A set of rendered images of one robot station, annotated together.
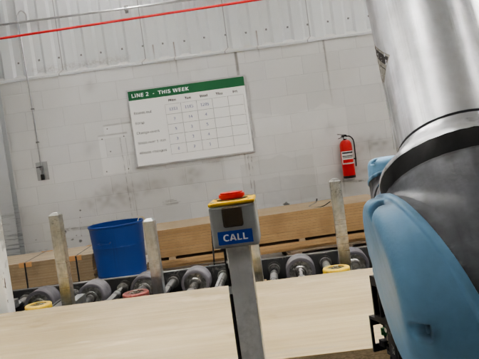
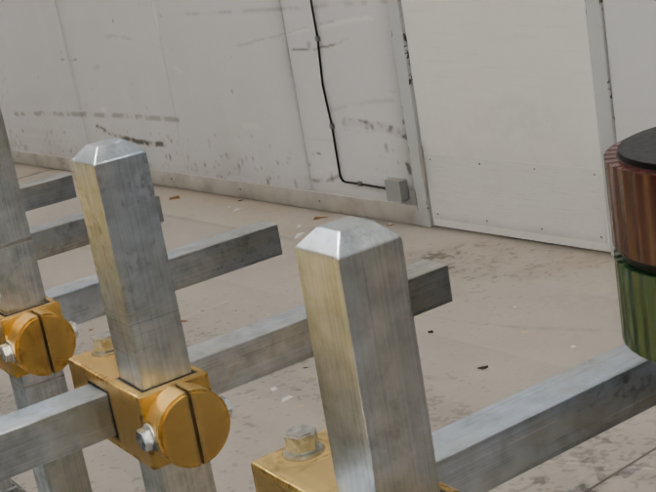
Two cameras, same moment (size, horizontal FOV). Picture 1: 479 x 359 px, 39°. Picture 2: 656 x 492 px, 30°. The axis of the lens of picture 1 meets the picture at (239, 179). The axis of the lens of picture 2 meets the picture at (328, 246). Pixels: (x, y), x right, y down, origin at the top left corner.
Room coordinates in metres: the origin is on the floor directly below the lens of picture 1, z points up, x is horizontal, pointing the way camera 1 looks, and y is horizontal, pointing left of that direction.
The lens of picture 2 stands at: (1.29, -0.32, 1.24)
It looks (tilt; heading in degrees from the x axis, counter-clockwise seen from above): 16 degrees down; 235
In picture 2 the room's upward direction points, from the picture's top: 10 degrees counter-clockwise
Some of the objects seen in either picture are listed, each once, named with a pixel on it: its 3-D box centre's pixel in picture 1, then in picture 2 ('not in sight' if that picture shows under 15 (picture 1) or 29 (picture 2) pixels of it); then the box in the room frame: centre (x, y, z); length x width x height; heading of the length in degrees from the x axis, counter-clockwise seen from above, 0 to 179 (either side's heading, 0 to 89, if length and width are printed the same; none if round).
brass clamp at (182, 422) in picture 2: not in sight; (147, 402); (0.96, -1.01, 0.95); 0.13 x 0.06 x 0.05; 86
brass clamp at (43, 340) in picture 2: not in sight; (17, 328); (0.95, -1.26, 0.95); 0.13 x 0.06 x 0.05; 86
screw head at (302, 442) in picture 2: not in sight; (302, 440); (0.98, -0.82, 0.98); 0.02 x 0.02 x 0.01
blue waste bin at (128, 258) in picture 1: (121, 256); not in sight; (6.60, 1.26, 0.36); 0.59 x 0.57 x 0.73; 1
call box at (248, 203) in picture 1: (235, 223); not in sight; (1.03, 0.02, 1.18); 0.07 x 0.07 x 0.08; 86
